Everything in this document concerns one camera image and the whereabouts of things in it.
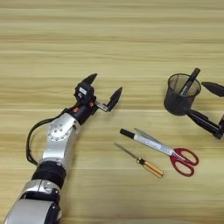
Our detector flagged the amber handled screwdriver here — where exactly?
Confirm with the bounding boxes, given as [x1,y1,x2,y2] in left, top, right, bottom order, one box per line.
[113,142,165,179]

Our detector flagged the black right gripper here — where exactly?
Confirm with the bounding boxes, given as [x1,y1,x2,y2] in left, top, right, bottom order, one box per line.
[185,81,224,140]

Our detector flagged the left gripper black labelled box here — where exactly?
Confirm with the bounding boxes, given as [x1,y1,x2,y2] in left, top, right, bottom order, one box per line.
[73,82,95,104]

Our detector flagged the red handled scissors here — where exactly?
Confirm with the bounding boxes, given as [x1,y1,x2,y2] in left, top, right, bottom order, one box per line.
[134,126,200,178]

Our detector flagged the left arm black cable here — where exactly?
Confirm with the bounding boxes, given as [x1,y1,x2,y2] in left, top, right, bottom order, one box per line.
[25,115,65,166]

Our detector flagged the black mesh pen cup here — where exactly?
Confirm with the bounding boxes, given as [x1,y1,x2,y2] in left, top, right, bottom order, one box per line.
[163,73,202,116]

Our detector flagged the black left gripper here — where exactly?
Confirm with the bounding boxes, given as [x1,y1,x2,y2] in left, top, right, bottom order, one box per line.
[65,73,123,126]

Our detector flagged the black marker pen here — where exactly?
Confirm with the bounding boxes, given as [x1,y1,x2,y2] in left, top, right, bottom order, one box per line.
[178,67,201,96]

